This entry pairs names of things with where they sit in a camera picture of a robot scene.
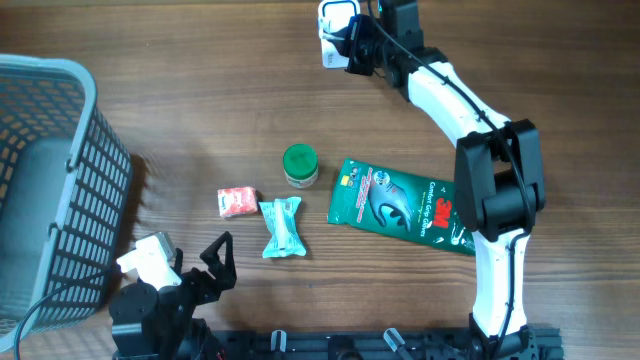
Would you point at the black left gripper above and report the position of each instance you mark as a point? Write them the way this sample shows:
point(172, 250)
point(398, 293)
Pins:
point(211, 290)

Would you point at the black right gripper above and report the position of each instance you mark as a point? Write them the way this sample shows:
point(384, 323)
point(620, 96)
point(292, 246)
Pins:
point(356, 24)

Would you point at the red tissue pack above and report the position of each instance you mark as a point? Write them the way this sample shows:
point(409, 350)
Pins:
point(237, 201)

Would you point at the teal white pack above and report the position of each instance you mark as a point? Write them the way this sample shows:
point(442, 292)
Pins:
point(279, 216)

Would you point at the green lid jar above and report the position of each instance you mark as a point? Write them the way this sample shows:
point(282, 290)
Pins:
point(301, 165)

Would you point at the green 3M gloves package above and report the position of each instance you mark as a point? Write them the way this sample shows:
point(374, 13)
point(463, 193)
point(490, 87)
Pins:
point(399, 205)

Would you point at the white blue pouch pack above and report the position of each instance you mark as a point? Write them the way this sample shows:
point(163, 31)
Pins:
point(333, 29)

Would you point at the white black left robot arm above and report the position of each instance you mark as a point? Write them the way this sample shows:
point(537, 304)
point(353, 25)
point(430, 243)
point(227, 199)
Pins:
point(152, 318)

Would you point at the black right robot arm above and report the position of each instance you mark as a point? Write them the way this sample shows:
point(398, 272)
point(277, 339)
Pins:
point(498, 176)

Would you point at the white barcode scanner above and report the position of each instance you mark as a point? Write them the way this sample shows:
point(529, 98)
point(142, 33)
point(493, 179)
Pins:
point(334, 54)

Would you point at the grey plastic mesh basket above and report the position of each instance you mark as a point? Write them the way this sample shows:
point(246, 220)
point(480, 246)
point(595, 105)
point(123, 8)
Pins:
point(65, 177)

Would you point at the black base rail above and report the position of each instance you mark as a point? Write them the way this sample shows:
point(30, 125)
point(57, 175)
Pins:
point(431, 344)

